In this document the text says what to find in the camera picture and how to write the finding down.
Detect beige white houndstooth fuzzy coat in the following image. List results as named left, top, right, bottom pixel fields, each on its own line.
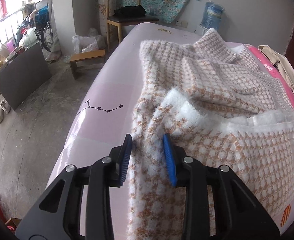
left=128, top=29, right=294, bottom=239

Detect beige clothes on bed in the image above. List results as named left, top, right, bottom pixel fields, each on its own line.
left=258, top=45, right=294, bottom=94

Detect wooden chair black seat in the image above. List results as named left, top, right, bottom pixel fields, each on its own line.
left=106, top=0, right=159, bottom=50

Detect white plastic bag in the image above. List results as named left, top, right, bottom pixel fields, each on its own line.
left=72, top=35, right=106, bottom=54

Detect dark grey board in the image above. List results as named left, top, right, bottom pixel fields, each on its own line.
left=0, top=43, right=52, bottom=110

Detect white water dispenser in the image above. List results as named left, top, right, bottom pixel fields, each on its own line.
left=194, top=25, right=208, bottom=36

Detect black garment on chair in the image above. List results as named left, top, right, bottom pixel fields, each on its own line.
left=114, top=4, right=146, bottom=18

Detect pink patterned bed sheet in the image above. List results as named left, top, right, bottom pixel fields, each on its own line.
left=47, top=23, right=294, bottom=239

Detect hot pink floral blanket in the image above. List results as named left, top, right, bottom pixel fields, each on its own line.
left=244, top=43, right=294, bottom=123

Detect blue water bottle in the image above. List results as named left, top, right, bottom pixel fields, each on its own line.
left=201, top=1, right=224, bottom=30

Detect wheelchair with clothes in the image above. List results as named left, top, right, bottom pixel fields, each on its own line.
left=14, top=6, right=54, bottom=52

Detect pair of beige shoes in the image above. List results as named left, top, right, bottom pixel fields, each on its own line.
left=0, top=100, right=11, bottom=123

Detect small wooden stool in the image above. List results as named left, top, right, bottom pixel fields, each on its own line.
left=68, top=49, right=106, bottom=81

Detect white floral cabinet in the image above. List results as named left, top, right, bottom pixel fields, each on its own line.
left=98, top=0, right=116, bottom=41

